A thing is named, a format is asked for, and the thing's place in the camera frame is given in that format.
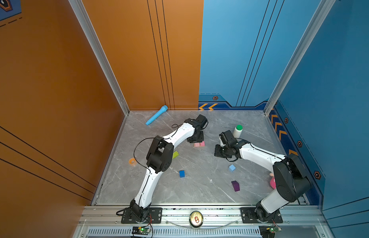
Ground light blue cube block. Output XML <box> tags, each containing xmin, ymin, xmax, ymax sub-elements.
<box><xmin>229</xmin><ymin>165</ymin><xmax>236</xmax><ymax>172</ymax></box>

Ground pink block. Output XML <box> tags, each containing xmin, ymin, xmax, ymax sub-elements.
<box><xmin>194</xmin><ymin>141</ymin><xmax>205</xmax><ymax>147</ymax></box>

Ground lime green block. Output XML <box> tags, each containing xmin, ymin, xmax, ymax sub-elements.
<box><xmin>173</xmin><ymin>151</ymin><xmax>179</xmax><ymax>159</ymax></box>

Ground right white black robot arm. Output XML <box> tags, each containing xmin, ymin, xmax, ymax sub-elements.
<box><xmin>214</xmin><ymin>131</ymin><xmax>312</xmax><ymax>223</ymax></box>

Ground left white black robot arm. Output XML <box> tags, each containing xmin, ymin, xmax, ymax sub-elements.
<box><xmin>129</xmin><ymin>115</ymin><xmax>208</xmax><ymax>222</ymax></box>

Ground purple block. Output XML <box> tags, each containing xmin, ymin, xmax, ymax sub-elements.
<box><xmin>231</xmin><ymin>180</ymin><xmax>240</xmax><ymax>192</ymax></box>

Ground dark blue cube block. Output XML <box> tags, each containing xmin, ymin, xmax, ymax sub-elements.
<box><xmin>179</xmin><ymin>170</ymin><xmax>185</xmax><ymax>178</ymax></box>

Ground white bottle green cap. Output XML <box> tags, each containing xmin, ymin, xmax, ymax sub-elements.
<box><xmin>233</xmin><ymin>125</ymin><xmax>243</xmax><ymax>138</ymax></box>

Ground blue toy microphone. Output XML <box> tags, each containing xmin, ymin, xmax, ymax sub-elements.
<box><xmin>145</xmin><ymin>105</ymin><xmax>168</xmax><ymax>126</ymax></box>

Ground pink plush doll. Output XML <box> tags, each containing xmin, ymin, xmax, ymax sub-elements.
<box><xmin>269</xmin><ymin>173</ymin><xmax>276</xmax><ymax>189</ymax></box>

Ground orange tape roll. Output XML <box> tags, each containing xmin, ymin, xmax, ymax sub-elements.
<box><xmin>129</xmin><ymin>158</ymin><xmax>137</xmax><ymax>166</ymax></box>

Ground round emergency button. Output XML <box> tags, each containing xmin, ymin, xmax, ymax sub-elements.
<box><xmin>189</xmin><ymin>211</ymin><xmax>204</xmax><ymax>228</ymax></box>

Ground right circuit board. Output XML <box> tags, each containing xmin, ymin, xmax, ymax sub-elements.
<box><xmin>266</xmin><ymin>226</ymin><xmax>282</xmax><ymax>234</ymax></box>

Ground left green circuit board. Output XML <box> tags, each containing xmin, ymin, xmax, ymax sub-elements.
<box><xmin>131</xmin><ymin>227</ymin><xmax>152</xmax><ymax>237</ymax></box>

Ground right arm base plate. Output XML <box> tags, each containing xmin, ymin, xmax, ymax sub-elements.
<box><xmin>240</xmin><ymin>207</ymin><xmax>283</xmax><ymax>224</ymax></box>

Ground aluminium front rail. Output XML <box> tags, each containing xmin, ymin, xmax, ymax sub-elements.
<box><xmin>73</xmin><ymin>204</ymin><xmax>334</xmax><ymax>238</ymax></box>

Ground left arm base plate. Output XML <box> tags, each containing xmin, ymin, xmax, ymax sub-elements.
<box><xmin>121</xmin><ymin>207</ymin><xmax>162</xmax><ymax>224</ymax></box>

